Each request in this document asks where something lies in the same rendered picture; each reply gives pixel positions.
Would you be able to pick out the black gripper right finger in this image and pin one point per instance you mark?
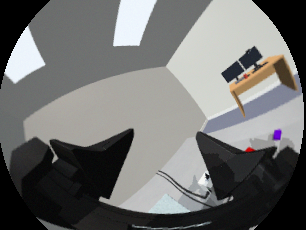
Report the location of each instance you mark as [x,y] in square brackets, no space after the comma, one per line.
[228,166]

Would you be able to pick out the purple flat bar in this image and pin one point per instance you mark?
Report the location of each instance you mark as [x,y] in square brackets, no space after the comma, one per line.
[277,135]

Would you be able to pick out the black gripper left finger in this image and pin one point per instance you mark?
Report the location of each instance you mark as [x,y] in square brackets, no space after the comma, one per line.
[101,163]

